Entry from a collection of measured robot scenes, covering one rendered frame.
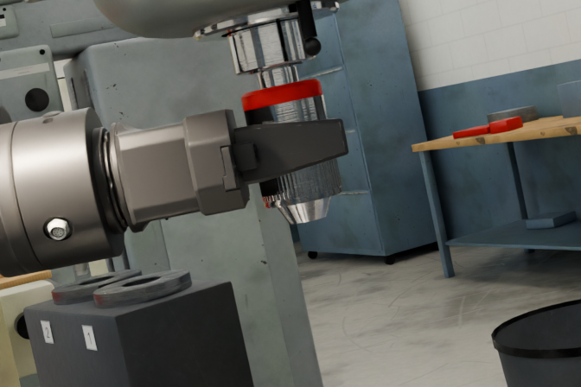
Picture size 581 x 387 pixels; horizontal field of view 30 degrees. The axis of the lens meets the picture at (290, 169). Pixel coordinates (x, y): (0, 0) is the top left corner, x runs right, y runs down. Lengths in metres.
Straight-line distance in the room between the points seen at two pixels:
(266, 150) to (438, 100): 7.53
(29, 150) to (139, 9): 0.10
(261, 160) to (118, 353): 0.38
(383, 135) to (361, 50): 0.64
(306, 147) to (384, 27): 7.46
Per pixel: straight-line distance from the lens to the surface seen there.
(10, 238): 0.61
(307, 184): 0.61
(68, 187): 0.60
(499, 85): 7.50
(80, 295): 1.06
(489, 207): 7.88
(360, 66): 7.91
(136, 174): 0.59
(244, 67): 0.61
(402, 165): 8.01
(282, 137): 0.60
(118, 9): 0.60
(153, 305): 0.95
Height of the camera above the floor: 1.25
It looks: 3 degrees down
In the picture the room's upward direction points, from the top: 12 degrees counter-clockwise
